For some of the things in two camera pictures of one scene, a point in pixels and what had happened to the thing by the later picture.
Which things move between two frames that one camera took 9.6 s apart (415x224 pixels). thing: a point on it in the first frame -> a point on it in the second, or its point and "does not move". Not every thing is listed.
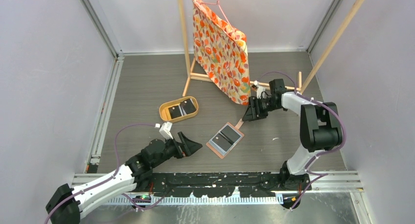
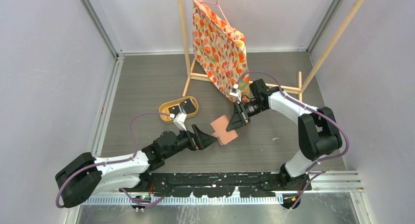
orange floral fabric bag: (221, 51) does not move
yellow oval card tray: (175, 111) does not move
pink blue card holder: (223, 142) -> (220, 125)
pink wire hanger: (217, 4) does not move
